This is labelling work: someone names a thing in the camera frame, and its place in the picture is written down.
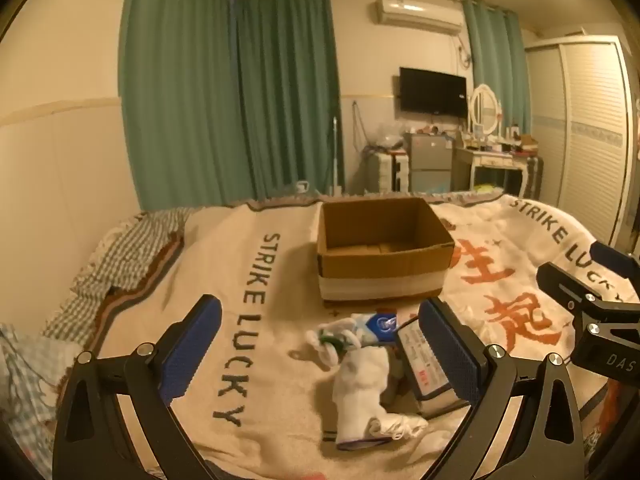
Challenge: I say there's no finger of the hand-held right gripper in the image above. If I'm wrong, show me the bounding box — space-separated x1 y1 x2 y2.
589 240 640 281
536 261 640 356

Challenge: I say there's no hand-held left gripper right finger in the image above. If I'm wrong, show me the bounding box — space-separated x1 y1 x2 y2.
417 297 586 480

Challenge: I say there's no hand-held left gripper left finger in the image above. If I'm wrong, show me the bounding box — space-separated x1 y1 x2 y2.
52 294 223 480

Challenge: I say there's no grey labelled pouch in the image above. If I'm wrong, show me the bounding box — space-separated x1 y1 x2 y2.
394 322 473 418

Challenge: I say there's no white cloth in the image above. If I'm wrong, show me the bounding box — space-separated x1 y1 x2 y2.
367 412 430 442

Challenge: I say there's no white sock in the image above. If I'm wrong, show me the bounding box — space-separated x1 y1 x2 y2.
320 350 396 451

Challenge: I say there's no brown cardboard box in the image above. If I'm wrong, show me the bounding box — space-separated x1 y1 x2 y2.
316 197 456 309

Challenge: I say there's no white knotted rope toy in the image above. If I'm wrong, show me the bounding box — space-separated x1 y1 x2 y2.
305 322 362 372

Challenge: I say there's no cream printed blanket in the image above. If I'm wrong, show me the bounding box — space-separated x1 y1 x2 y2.
95 192 640 480

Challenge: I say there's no checked bed sheet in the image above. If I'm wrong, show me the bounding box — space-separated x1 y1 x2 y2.
42 207 201 346

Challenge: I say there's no white slatted wardrobe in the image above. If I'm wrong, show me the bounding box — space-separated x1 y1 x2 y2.
525 35 640 248

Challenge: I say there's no white dressing table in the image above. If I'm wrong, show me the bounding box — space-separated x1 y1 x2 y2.
452 142 543 198

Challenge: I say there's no light blue checked cloth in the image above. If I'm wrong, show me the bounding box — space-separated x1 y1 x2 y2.
0 322 76 461

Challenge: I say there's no grey small fridge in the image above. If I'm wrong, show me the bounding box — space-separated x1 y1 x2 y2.
404 132 456 193

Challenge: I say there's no white suitcase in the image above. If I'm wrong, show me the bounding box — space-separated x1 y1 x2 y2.
367 151 412 193

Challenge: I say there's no white oval mirror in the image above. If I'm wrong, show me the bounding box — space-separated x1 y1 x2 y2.
469 83 502 138

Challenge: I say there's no narrow green curtain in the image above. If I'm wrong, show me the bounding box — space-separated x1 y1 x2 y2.
460 0 532 141

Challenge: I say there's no clear plastic bag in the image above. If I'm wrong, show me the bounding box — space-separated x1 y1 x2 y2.
370 122 406 151

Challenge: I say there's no white upright pole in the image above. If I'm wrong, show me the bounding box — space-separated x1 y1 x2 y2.
330 116 344 196

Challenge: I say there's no wide green curtain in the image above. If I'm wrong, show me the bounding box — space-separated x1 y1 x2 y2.
119 0 246 211

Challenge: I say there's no green corner curtain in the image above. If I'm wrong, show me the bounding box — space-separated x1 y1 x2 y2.
232 0 346 201

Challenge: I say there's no white air conditioner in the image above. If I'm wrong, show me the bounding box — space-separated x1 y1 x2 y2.
375 0 463 36

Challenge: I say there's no black wall television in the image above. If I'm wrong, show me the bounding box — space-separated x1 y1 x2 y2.
398 66 468 117

